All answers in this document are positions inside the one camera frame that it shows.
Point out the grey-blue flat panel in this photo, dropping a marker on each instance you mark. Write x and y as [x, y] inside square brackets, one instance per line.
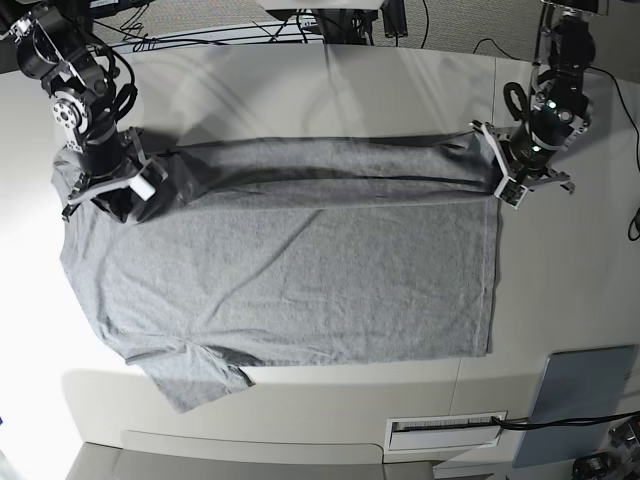
[578, 383]

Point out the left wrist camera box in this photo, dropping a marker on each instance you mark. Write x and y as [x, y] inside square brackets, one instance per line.
[511, 192]

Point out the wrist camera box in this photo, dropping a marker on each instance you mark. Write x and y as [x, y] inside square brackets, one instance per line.
[511, 192]
[148, 179]

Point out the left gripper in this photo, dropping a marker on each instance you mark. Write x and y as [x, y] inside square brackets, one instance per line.
[518, 156]

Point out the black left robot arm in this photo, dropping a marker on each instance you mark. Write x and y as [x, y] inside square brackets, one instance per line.
[552, 112]

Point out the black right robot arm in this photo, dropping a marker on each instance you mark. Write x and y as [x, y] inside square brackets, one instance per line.
[77, 71]

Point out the grey T-shirt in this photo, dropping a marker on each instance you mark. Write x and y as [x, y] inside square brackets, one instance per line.
[294, 253]

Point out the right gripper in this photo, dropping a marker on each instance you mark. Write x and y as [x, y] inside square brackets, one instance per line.
[104, 174]

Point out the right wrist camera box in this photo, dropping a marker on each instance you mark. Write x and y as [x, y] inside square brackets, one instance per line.
[148, 179]

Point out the robot base frame with cables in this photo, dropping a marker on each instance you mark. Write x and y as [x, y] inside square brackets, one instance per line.
[339, 27]

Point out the black device bottom right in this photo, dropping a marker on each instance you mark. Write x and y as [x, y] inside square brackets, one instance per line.
[591, 467]

